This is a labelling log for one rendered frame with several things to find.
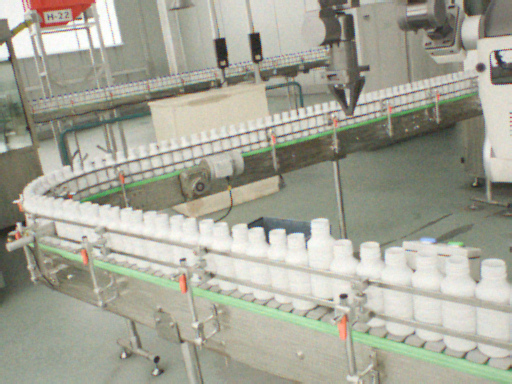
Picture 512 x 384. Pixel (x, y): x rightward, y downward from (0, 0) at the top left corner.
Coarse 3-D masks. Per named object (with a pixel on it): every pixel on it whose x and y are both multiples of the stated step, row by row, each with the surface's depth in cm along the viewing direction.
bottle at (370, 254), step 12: (360, 252) 103; (372, 252) 101; (360, 264) 103; (372, 264) 102; (384, 264) 103; (372, 276) 101; (372, 288) 102; (372, 300) 103; (384, 312) 103; (372, 324) 104; (384, 324) 104
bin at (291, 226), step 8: (264, 216) 201; (248, 224) 196; (256, 224) 199; (264, 224) 202; (272, 224) 199; (280, 224) 197; (288, 224) 194; (296, 224) 191; (304, 224) 189; (232, 232) 190; (288, 232) 195; (296, 232) 192; (304, 232) 190
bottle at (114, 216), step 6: (108, 210) 160; (114, 210) 159; (108, 216) 160; (114, 216) 159; (120, 216) 161; (108, 222) 161; (114, 222) 159; (120, 222) 160; (114, 228) 159; (114, 234) 160; (114, 240) 160; (120, 240) 160; (114, 246) 161; (120, 246) 161; (120, 258) 162; (126, 258) 162
